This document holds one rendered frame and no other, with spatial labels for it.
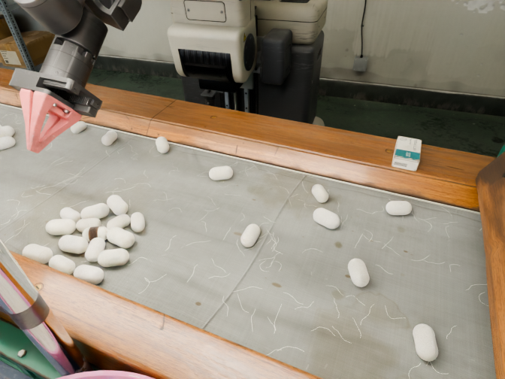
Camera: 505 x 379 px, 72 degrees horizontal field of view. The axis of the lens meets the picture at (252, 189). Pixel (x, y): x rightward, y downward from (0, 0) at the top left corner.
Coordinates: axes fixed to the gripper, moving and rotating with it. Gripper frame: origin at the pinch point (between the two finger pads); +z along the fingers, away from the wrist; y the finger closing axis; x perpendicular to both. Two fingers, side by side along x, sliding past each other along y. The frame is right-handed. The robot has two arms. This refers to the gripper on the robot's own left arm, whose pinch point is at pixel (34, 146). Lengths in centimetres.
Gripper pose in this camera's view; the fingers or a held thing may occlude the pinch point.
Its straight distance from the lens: 56.0
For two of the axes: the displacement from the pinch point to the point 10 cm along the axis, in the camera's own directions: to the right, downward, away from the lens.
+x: 2.5, 2.2, 9.4
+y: 9.2, 2.5, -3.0
